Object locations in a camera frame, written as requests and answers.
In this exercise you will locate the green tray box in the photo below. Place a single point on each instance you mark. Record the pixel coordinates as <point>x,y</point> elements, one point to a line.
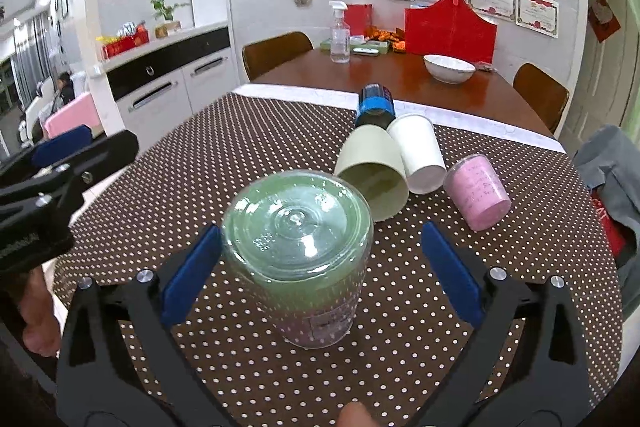
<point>381,47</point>

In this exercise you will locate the orange snack packets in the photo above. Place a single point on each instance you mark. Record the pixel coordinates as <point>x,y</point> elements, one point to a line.
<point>394,40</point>

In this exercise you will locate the white paper cup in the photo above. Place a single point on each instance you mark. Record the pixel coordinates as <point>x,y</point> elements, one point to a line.
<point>420,152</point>

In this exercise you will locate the white door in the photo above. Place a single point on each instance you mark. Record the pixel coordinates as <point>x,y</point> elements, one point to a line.
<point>604,80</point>

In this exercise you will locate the black blue can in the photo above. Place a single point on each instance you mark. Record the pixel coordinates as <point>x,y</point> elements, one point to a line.
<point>375,106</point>

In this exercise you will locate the pink green clear plastic cup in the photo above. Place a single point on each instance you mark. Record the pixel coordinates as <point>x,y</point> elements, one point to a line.
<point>299,242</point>

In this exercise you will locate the red bag with letters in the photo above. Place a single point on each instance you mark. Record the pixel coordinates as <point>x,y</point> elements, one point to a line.
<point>613,231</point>

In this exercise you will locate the pink sofa cover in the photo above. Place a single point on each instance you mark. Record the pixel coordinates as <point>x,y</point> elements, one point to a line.
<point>80,112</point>

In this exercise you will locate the left hand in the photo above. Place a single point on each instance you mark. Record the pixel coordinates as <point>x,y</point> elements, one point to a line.
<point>42,333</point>

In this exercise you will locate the small potted plant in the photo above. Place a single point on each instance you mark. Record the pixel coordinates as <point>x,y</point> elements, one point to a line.
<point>166,14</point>

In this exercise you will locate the red gift bag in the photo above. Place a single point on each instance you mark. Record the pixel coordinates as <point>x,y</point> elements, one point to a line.
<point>451,28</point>

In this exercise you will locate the white ceramic bowl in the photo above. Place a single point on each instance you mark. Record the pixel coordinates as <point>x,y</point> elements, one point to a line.
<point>448,69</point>

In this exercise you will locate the light green paper cup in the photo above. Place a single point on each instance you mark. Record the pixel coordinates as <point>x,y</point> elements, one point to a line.
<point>370,160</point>

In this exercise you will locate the seated person in background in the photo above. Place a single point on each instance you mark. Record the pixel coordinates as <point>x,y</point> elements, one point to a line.
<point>64,91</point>

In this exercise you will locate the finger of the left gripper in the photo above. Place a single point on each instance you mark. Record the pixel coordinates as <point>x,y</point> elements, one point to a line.
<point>67,180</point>
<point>32,159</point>

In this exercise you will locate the right brown chair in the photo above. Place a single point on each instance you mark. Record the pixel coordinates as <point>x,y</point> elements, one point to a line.
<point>542,93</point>

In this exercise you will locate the clear spray bottle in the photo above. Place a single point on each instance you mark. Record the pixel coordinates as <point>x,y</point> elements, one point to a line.
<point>340,33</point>

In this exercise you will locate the red box on cabinet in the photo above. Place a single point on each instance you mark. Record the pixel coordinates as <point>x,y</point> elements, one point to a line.
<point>128,37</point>

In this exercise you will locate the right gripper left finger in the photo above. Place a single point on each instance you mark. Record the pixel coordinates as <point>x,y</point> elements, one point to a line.
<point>97,382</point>

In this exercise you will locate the left brown chair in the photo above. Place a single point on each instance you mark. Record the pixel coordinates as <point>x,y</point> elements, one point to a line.
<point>262,56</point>

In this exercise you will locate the grey jacket on chair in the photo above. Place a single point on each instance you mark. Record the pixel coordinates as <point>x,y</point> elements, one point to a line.
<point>608,164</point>

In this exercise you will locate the brown chair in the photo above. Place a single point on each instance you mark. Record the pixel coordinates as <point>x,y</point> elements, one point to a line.
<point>542,93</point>
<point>262,56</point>

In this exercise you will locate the right hand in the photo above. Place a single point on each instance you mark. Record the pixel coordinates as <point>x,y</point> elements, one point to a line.
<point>355,414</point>

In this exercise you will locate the small pink cup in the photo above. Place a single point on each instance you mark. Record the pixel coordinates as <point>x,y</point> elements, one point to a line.
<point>477,192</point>

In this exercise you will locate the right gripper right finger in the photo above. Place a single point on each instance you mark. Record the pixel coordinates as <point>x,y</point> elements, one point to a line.
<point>547,383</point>

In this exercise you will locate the white black sideboard cabinet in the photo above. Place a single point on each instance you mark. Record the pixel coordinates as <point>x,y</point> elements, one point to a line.
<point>151,89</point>

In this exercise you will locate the small red box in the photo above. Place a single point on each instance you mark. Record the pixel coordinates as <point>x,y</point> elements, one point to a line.
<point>358,17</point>

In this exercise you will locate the red diamond door decoration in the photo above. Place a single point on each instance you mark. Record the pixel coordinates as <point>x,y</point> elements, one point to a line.
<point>602,20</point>

